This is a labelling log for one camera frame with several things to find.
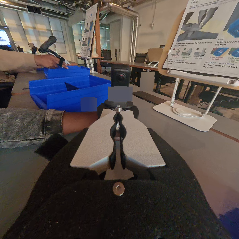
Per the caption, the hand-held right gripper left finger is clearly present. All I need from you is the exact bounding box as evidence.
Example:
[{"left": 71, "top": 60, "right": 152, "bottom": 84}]
[{"left": 70, "top": 108, "right": 118, "bottom": 175}]

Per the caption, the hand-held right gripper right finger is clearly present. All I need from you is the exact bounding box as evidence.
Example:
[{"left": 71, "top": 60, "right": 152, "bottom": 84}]
[{"left": 119, "top": 109, "right": 166, "bottom": 170}]

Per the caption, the steel hex bolt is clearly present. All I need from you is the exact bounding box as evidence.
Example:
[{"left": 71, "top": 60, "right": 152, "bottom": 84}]
[{"left": 114, "top": 105, "right": 123, "bottom": 131}]

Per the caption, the blue plastic bin with divider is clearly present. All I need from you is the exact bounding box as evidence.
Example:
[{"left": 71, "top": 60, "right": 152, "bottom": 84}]
[{"left": 29, "top": 75, "right": 112, "bottom": 112}]

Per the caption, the another person's forearm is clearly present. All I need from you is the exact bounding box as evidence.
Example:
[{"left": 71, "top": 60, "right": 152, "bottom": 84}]
[{"left": 0, "top": 49, "right": 40, "bottom": 72}]

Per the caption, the person's left forearm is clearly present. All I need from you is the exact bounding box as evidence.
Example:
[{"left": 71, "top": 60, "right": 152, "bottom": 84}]
[{"left": 0, "top": 108, "right": 99, "bottom": 149}]

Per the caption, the wooden top office desk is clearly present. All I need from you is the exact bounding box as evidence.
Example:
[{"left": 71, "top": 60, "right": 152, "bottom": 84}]
[{"left": 101, "top": 60, "right": 159, "bottom": 72}]

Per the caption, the black mesh office chair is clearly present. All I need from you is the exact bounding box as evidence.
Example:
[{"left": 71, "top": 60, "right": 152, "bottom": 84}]
[
  {"left": 100, "top": 49, "right": 112, "bottom": 74},
  {"left": 131, "top": 53, "right": 148, "bottom": 87}
]

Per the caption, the white metal board stand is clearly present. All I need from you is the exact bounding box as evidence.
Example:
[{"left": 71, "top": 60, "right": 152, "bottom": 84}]
[{"left": 84, "top": 57, "right": 94, "bottom": 73}]

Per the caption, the wooden instruction board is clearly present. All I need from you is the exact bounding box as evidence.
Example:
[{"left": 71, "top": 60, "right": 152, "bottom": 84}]
[
  {"left": 147, "top": 48, "right": 166, "bottom": 64},
  {"left": 80, "top": 3, "right": 99, "bottom": 59},
  {"left": 158, "top": 0, "right": 239, "bottom": 88}
]

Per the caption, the white flat board corner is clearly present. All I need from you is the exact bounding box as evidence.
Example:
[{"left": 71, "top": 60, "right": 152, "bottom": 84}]
[{"left": 153, "top": 77, "right": 223, "bottom": 132}]

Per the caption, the computer monitor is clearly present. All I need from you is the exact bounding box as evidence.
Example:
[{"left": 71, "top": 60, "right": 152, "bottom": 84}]
[{"left": 0, "top": 26, "right": 15, "bottom": 51}]

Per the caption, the black table cable hatch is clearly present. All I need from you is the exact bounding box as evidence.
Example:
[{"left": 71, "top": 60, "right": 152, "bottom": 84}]
[{"left": 133, "top": 91, "right": 172, "bottom": 105}]

